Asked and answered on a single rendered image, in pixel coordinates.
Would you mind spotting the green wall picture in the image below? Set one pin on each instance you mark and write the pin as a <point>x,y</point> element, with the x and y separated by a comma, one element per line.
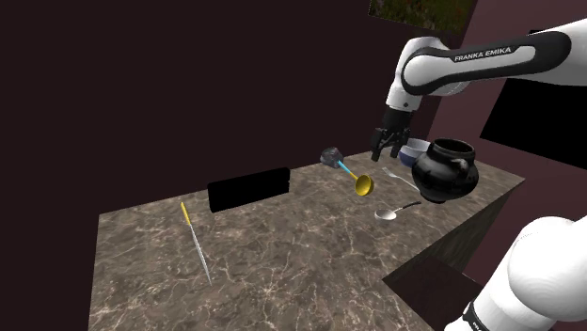
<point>422,14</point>

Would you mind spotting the black rectangular box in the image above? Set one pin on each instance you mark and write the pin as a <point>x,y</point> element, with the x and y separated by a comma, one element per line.
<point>248,189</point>

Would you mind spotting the dark wood counter cabinet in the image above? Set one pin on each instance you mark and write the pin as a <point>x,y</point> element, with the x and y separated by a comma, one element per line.
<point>472,234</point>

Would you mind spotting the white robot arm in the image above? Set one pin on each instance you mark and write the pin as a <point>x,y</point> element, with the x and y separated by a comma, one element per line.
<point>481,69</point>

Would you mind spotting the silver fork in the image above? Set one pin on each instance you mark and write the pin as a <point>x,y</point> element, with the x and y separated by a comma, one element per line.
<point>400,179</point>

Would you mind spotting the blue and white bowl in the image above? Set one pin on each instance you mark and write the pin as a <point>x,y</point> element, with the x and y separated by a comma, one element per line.
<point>410,153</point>

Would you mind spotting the grey rock-shaped object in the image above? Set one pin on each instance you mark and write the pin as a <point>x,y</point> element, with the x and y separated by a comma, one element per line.
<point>331,157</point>

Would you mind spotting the black round pot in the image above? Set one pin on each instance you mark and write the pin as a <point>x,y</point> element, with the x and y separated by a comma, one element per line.
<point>442,176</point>

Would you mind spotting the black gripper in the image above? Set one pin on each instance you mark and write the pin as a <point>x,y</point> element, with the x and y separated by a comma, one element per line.
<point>396,120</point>

